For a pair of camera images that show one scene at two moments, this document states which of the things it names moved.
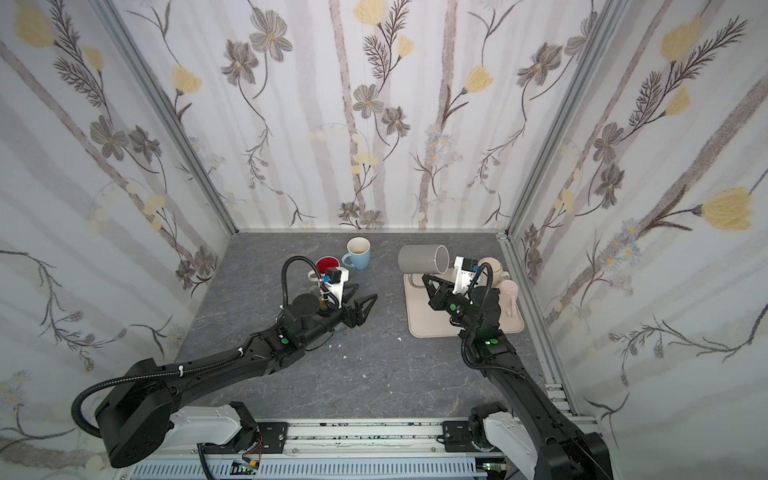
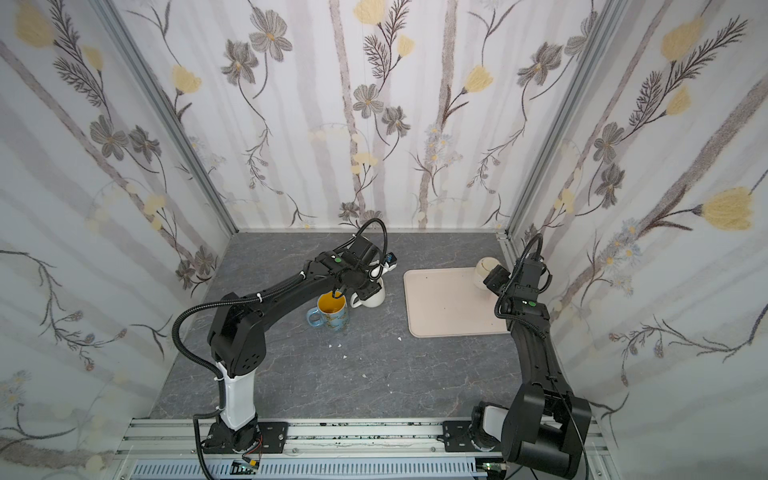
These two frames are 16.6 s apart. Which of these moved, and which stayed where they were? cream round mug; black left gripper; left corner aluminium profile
Moved: black left gripper
Stayed: left corner aluminium profile; cream round mug
